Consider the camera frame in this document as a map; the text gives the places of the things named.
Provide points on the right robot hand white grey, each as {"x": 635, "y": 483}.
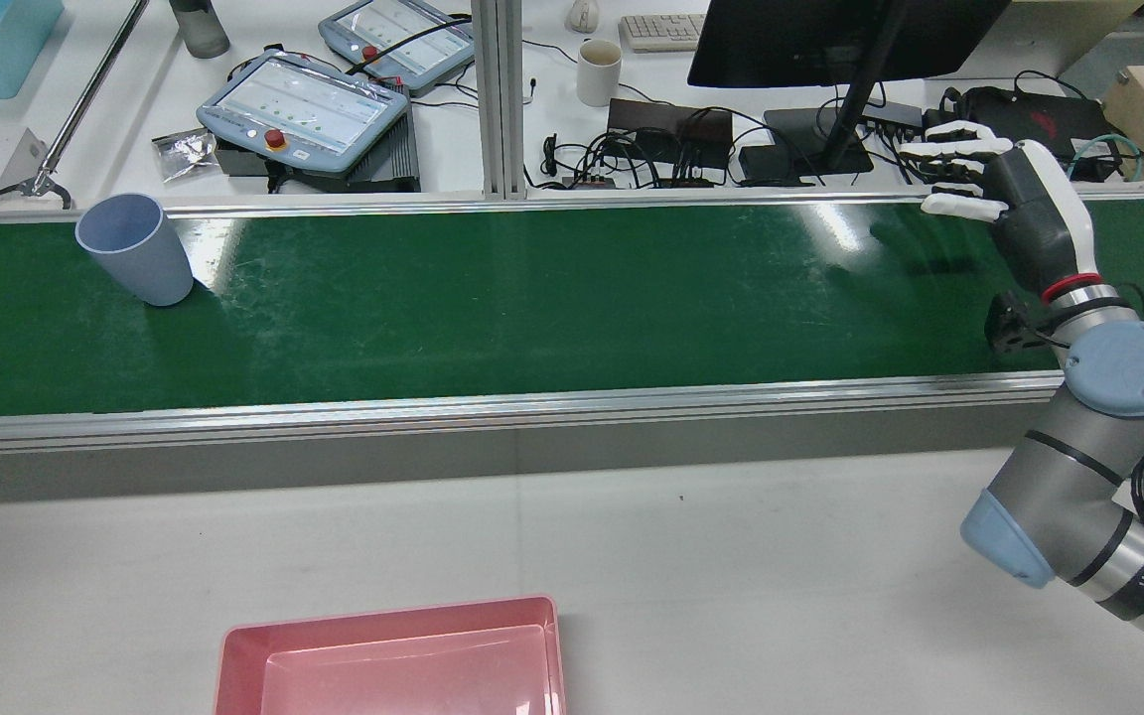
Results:
{"x": 1029, "y": 218}

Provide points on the light blue plastic cup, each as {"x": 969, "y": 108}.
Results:
{"x": 140, "y": 258}

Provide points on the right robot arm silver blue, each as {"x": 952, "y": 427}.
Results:
{"x": 1069, "y": 477}

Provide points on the black flat dock box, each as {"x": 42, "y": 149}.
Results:
{"x": 651, "y": 119}

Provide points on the pink plastic box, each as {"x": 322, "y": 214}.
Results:
{"x": 383, "y": 675}

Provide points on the black port hub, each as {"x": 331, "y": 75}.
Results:
{"x": 895, "y": 114}

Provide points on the small black adapter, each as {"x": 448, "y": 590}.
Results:
{"x": 766, "y": 164}

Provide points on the black monitor with stand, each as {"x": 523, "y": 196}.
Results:
{"x": 810, "y": 40}

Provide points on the white keyboard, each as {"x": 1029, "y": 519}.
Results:
{"x": 661, "y": 32}

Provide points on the white mug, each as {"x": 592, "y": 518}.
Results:
{"x": 597, "y": 79}

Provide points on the white computer mouse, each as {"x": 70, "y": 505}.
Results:
{"x": 583, "y": 14}

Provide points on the small grey teach pendant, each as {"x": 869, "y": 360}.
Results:
{"x": 403, "y": 35}

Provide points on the large grey teach pendant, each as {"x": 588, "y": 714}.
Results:
{"x": 304, "y": 104}

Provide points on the clear plastic parts bag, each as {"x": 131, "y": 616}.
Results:
{"x": 185, "y": 154}

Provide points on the grey tumbler bottle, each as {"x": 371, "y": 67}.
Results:
{"x": 200, "y": 30}

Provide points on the metal rod with flange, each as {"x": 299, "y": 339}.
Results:
{"x": 91, "y": 89}

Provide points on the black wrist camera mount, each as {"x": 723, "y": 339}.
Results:
{"x": 1009, "y": 326}

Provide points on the green conveyor belt aluminium frame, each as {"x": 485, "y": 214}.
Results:
{"x": 532, "y": 298}

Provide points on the aluminium divider post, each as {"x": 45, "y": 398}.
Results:
{"x": 498, "y": 99}

